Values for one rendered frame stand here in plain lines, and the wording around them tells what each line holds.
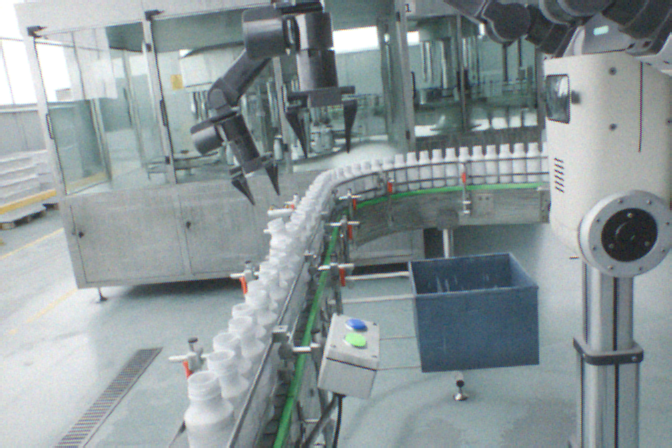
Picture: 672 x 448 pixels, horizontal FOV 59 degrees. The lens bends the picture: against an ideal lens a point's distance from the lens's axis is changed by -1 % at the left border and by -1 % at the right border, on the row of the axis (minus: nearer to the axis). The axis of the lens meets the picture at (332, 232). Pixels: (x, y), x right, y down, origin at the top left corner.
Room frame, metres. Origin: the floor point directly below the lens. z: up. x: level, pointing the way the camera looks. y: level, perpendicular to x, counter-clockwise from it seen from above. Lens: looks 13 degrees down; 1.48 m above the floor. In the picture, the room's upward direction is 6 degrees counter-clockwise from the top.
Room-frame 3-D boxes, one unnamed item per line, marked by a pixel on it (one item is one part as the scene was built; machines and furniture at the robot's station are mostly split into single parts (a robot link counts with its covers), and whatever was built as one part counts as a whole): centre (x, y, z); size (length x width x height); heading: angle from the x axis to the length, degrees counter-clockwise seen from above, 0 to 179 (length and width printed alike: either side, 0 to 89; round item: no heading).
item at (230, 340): (0.78, 0.16, 1.08); 0.06 x 0.06 x 0.17
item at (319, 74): (0.90, -0.01, 1.51); 0.10 x 0.07 x 0.07; 84
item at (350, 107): (0.90, -0.02, 1.44); 0.07 x 0.07 x 0.09; 84
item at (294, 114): (0.91, 0.01, 1.43); 0.07 x 0.07 x 0.09; 84
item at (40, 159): (10.74, 5.15, 0.50); 1.23 x 1.05 x 1.00; 85
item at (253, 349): (0.84, 0.15, 1.08); 0.06 x 0.06 x 0.17
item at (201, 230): (5.80, 0.59, 1.18); 2.88 x 2.73 x 2.35; 85
